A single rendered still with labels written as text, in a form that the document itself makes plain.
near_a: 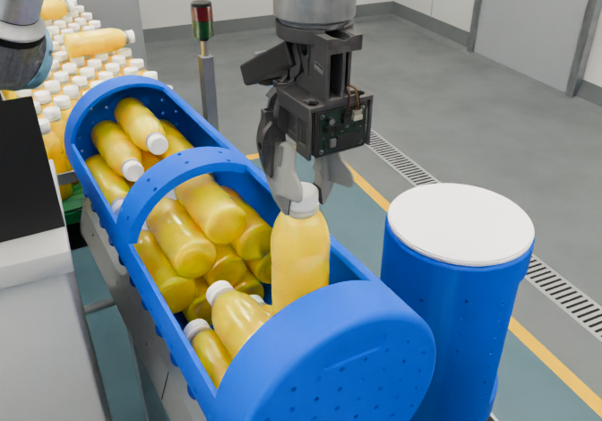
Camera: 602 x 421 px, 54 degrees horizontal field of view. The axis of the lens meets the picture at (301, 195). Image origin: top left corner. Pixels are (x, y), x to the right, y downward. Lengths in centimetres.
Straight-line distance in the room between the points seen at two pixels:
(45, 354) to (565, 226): 265
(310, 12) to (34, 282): 63
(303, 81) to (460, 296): 66
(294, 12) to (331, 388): 40
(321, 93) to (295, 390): 31
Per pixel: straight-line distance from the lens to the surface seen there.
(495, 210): 123
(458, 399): 132
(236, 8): 599
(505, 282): 114
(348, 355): 68
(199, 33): 182
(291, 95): 55
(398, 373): 75
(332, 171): 64
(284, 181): 61
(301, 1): 52
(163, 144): 119
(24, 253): 96
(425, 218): 117
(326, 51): 51
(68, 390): 114
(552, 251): 303
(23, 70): 110
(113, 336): 248
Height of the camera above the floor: 167
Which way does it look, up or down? 31 degrees down
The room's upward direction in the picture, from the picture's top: straight up
